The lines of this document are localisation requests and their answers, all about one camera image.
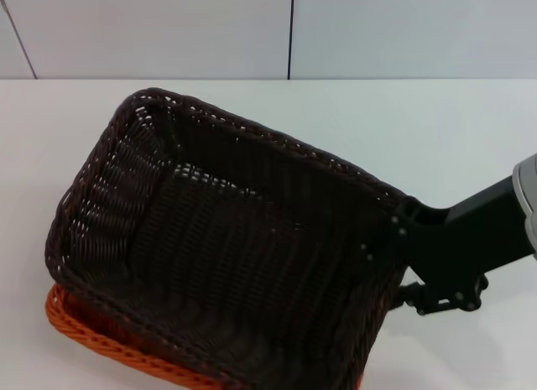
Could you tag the orange woven basket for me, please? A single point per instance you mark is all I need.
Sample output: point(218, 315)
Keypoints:
point(69, 325)

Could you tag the dark brown woven basket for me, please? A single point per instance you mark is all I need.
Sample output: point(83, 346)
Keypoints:
point(235, 239)

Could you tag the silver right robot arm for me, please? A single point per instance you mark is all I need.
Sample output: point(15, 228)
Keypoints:
point(529, 197)

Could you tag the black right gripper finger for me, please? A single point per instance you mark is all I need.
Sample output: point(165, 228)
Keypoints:
point(403, 222)
point(453, 297)

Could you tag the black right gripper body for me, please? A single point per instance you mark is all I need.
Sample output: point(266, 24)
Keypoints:
point(478, 239)

